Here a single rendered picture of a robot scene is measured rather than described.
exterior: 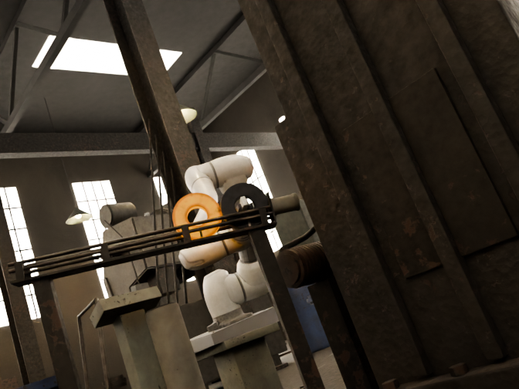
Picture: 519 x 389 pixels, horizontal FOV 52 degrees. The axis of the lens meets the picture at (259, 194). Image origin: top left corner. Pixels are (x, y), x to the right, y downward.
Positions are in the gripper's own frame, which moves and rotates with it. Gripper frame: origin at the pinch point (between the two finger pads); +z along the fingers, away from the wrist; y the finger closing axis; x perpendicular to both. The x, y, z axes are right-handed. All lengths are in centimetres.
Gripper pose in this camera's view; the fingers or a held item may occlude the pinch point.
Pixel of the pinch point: (243, 204)
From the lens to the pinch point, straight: 172.3
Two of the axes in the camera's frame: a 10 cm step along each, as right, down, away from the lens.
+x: -3.5, -8.8, 3.3
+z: 0.6, -3.7, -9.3
